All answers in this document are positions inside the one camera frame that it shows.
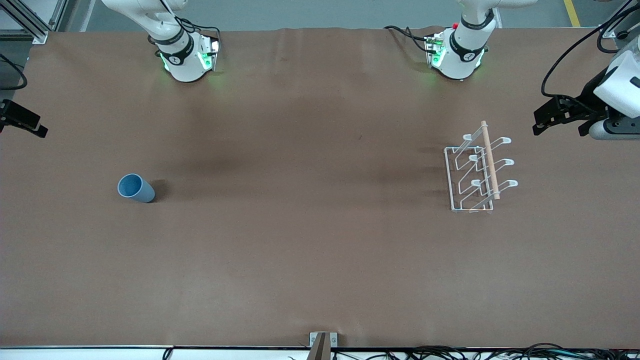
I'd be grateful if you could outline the blue plastic cup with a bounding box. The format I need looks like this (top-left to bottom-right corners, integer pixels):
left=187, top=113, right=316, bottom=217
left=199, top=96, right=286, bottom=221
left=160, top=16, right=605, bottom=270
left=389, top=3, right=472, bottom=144
left=117, top=173, right=156, bottom=204

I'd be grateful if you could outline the brown table cover sheet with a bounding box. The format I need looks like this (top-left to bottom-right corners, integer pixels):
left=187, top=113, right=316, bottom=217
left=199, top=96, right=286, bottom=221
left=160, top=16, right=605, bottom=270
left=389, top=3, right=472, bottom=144
left=0, top=26, right=640, bottom=349

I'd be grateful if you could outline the white wire cup holder rack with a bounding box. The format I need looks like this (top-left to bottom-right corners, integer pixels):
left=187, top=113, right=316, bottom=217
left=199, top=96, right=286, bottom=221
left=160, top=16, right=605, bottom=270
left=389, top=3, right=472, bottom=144
left=444, top=120, right=519, bottom=214

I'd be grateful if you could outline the black left arm base cable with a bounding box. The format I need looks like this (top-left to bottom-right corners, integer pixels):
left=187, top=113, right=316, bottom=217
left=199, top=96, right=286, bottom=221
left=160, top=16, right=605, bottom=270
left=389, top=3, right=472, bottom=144
left=384, top=25, right=432, bottom=54

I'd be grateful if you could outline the black cable bundle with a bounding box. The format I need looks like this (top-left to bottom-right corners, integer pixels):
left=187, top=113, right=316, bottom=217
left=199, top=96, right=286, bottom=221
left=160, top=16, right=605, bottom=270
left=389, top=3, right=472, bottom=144
left=332, top=342, right=640, bottom=360

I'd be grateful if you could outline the grey metal camera mount bracket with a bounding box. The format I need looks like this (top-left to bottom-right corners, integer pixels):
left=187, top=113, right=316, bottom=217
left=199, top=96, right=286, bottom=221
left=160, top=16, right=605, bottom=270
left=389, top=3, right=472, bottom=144
left=309, top=332, right=339, bottom=360

